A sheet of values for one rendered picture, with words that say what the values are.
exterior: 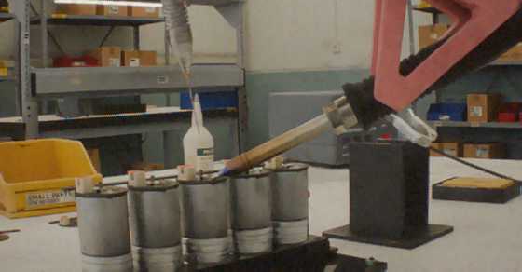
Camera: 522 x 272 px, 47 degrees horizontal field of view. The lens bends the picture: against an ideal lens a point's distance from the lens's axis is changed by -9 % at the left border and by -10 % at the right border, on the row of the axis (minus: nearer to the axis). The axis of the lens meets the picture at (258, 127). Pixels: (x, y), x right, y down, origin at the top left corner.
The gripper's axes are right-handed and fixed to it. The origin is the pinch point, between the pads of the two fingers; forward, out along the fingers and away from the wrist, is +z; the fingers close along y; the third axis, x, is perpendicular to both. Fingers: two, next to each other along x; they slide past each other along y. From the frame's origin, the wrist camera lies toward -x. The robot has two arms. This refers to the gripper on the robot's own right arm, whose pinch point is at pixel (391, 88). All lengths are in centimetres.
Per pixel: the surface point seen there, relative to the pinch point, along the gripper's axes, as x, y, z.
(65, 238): -13.8, -13.0, 19.5
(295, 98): -4, -57, 3
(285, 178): -2.3, -3.4, 6.5
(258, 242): -2.0, -1.6, 9.8
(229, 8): -59, -334, -20
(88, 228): -9.1, 4.4, 11.6
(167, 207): -6.6, 2.1, 9.5
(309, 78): 0, -579, -10
